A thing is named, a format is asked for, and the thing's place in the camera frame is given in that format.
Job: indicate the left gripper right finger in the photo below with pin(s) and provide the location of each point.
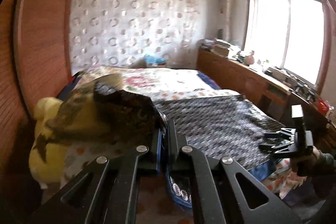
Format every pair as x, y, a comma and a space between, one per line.
219, 191

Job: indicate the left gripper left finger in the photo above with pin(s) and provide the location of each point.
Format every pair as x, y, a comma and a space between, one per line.
106, 190

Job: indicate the navy patterned satin garment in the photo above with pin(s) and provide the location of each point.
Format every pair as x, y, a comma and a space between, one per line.
218, 126

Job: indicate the dark sleeved right forearm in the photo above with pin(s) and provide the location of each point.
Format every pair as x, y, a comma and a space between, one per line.
323, 175

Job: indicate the person right hand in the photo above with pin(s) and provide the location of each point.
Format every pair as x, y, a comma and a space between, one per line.
303, 166

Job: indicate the long wooden side cabinet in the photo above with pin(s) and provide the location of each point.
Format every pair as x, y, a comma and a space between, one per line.
271, 96

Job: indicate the orange print bed sheet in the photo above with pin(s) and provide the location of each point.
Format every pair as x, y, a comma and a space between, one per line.
183, 134

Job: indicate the yellow plush toy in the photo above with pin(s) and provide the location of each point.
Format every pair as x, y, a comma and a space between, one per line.
46, 159

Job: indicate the olive gold patterned pillow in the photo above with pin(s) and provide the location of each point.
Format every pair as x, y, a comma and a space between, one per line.
79, 115

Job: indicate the pink figurine on cabinet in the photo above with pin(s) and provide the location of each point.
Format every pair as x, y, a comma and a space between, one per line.
249, 59

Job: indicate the stack of papers and boxes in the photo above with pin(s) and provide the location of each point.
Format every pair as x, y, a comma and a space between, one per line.
219, 47

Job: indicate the floral quilt on bed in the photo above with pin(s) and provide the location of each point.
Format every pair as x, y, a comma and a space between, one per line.
146, 80

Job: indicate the blue tissue box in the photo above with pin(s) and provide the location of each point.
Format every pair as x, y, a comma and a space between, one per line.
154, 62

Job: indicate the beige window curtain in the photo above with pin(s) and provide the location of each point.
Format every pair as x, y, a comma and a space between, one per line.
224, 19

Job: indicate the wooden louvered wardrobe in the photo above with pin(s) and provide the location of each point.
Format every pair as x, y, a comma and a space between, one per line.
35, 63

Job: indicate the window with wooden frame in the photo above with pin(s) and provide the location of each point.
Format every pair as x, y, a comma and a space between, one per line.
294, 35

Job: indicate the circle patterned wall curtain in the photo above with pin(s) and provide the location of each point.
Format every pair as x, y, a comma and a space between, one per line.
119, 33

